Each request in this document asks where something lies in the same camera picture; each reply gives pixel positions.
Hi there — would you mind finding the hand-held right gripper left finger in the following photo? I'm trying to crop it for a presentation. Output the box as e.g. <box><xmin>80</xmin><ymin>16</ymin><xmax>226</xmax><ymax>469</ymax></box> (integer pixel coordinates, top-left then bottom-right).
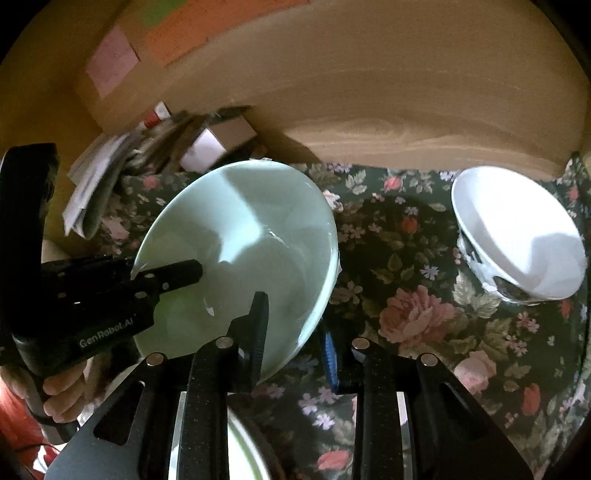
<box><xmin>44</xmin><ymin>291</ymin><xmax>271</xmax><ymax>480</ymax></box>

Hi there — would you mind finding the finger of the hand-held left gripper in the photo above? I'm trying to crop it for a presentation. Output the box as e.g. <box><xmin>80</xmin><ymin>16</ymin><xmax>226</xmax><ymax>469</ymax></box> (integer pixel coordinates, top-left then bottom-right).
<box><xmin>41</xmin><ymin>257</ymin><xmax>136</xmax><ymax>283</ymax></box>
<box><xmin>131</xmin><ymin>259</ymin><xmax>204</xmax><ymax>301</ymax></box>

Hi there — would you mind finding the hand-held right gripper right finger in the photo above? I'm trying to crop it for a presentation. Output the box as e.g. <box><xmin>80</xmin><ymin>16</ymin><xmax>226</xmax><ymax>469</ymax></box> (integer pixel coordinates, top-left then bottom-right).
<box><xmin>322</xmin><ymin>330</ymin><xmax>534</xmax><ymax>480</ymax></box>

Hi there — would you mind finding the pale green bowl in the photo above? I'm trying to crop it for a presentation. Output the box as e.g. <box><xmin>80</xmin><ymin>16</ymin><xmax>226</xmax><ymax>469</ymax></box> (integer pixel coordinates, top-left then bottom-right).
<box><xmin>131</xmin><ymin>161</ymin><xmax>341</xmax><ymax>386</ymax></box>

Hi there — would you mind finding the person's left hand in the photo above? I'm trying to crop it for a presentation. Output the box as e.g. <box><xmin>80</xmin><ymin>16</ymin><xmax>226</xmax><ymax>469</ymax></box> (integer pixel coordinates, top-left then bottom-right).
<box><xmin>41</xmin><ymin>357</ymin><xmax>100</xmax><ymax>423</ymax></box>

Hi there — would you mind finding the stack of papers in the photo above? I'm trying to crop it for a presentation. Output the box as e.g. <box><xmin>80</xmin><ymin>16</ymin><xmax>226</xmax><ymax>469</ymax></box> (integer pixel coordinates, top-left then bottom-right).
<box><xmin>62</xmin><ymin>108</ymin><xmax>208</xmax><ymax>238</ymax></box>

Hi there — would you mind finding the pale green plate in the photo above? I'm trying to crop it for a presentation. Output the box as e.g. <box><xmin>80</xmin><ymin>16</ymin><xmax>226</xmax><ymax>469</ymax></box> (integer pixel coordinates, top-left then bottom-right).
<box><xmin>226</xmin><ymin>406</ymin><xmax>273</xmax><ymax>480</ymax></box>

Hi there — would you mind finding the small white box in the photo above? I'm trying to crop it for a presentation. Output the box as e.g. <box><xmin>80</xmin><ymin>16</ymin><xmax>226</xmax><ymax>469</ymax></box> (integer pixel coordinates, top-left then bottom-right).
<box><xmin>180</xmin><ymin>127</ymin><xmax>229</xmax><ymax>171</ymax></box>

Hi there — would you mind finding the dark floral tablecloth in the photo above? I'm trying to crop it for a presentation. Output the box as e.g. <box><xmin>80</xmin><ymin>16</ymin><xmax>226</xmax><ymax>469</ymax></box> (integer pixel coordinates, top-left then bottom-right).
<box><xmin>92</xmin><ymin>152</ymin><xmax>591</xmax><ymax>480</ymax></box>

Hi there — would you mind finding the red and white packet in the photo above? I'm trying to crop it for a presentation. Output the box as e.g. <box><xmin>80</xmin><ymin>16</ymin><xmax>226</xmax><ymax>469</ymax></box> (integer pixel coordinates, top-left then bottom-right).
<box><xmin>143</xmin><ymin>102</ymin><xmax>171</xmax><ymax>130</ymax></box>

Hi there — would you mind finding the brown cardboard box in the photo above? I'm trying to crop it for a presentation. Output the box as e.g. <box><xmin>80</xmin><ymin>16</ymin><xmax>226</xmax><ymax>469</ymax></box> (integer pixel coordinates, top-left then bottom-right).
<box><xmin>203</xmin><ymin>108</ymin><xmax>259</xmax><ymax>144</ymax></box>

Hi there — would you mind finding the pink sticky note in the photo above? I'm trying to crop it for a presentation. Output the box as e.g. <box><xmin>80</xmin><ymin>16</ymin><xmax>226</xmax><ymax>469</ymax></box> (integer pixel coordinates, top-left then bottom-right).
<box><xmin>85</xmin><ymin>25</ymin><xmax>139</xmax><ymax>97</ymax></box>

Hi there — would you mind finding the white bowl with dark pattern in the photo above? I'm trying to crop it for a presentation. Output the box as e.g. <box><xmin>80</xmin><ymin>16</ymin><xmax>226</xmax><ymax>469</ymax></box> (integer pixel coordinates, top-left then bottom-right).
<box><xmin>450</xmin><ymin>166</ymin><xmax>586</xmax><ymax>306</ymax></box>

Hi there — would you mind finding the orange sticky note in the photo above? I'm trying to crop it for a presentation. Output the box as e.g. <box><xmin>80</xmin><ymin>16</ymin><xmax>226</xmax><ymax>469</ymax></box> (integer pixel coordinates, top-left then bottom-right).
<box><xmin>143</xmin><ymin>0</ymin><xmax>259</xmax><ymax>68</ymax></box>

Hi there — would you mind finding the green sticky note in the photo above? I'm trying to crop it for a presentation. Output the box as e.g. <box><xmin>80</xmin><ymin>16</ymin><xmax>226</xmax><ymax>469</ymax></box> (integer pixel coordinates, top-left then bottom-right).
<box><xmin>141</xmin><ymin>0</ymin><xmax>185</xmax><ymax>28</ymax></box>

